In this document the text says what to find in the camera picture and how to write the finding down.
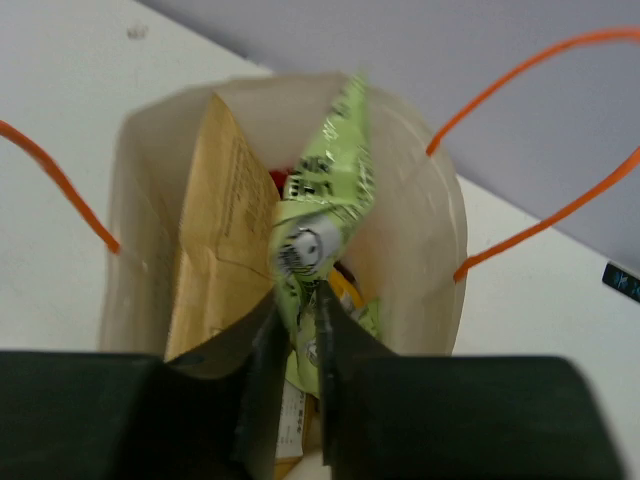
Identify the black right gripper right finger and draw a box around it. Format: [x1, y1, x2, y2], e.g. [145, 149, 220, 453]
[315, 283, 626, 479]

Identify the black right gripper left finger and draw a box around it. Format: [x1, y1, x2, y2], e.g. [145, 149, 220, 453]
[1, 295, 289, 479]

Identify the yellow M&M's packet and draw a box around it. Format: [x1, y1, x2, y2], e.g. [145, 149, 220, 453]
[328, 268, 365, 314]

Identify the yellow chips bag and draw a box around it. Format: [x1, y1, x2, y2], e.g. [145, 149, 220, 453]
[165, 96, 280, 360]

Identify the light green snack packet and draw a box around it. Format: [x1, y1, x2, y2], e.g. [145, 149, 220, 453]
[269, 75, 376, 396]

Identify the red candy packet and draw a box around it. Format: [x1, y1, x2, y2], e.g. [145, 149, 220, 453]
[269, 169, 293, 198]

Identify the blue label right corner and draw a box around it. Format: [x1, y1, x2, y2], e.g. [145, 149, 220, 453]
[602, 262, 640, 303]

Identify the paper bag with orange handles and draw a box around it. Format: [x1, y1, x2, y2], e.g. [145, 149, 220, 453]
[0, 27, 640, 361]

